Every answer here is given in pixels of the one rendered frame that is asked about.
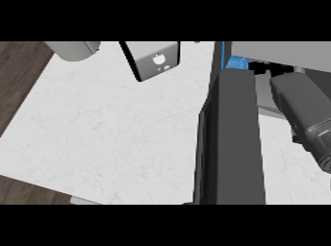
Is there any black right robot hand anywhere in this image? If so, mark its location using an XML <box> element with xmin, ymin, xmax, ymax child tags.
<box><xmin>246</xmin><ymin>61</ymin><xmax>298</xmax><ymax>79</ymax></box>

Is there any grey microwave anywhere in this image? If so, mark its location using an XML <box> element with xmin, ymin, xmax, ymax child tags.
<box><xmin>221</xmin><ymin>40</ymin><xmax>331</xmax><ymax>121</ymax></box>

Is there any blue patterned object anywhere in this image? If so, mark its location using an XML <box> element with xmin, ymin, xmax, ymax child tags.
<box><xmin>223</xmin><ymin>55</ymin><xmax>251</xmax><ymax>71</ymax></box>

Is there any grey carton with white print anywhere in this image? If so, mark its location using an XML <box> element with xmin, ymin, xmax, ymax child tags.
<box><xmin>118</xmin><ymin>40</ymin><xmax>181</xmax><ymax>83</ymax></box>

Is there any pale grey rounded appliance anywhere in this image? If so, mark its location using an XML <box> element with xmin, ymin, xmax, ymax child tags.
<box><xmin>44</xmin><ymin>40</ymin><xmax>101</xmax><ymax>62</ymax></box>

